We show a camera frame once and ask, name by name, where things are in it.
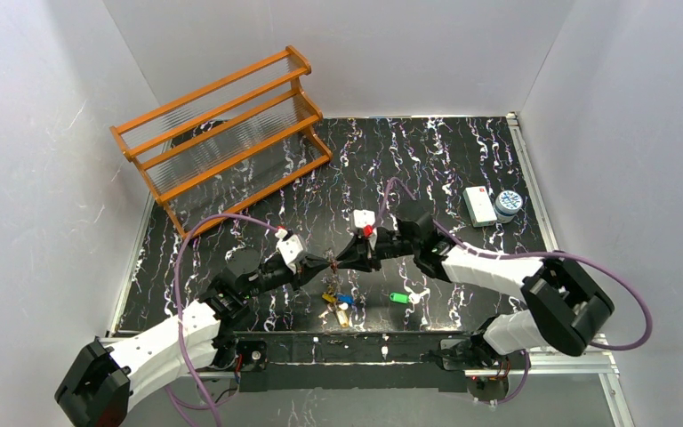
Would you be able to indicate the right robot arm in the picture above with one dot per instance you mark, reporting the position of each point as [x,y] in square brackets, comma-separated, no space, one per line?
[565,306]

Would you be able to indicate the loose green key tag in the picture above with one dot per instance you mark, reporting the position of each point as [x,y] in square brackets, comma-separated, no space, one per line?
[402,298]

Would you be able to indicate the yellow key tag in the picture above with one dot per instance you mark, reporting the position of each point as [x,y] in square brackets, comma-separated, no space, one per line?
[336,306]

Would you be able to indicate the orange wooden shelf rack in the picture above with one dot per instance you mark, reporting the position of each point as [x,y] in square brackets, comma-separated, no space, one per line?
[228,144]

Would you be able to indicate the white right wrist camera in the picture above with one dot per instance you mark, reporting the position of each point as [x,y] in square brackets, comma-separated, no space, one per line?
[362,223]

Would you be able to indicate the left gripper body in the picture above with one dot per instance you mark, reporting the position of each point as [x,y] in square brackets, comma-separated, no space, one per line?
[301,269]

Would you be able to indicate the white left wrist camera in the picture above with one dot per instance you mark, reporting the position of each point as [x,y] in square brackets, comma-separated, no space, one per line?
[291,247]

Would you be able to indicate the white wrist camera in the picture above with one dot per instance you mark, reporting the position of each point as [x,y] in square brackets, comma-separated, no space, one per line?
[291,247]
[362,223]

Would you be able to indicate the white green small box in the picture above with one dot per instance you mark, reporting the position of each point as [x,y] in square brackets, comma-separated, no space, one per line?
[480,207]

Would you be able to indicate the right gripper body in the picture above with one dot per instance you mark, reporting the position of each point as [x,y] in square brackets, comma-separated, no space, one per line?
[366,251]

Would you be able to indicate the blue white round tin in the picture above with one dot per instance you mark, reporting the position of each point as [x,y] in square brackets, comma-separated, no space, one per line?
[507,204]

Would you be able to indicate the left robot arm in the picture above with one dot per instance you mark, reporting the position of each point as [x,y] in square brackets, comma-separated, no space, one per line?
[105,382]

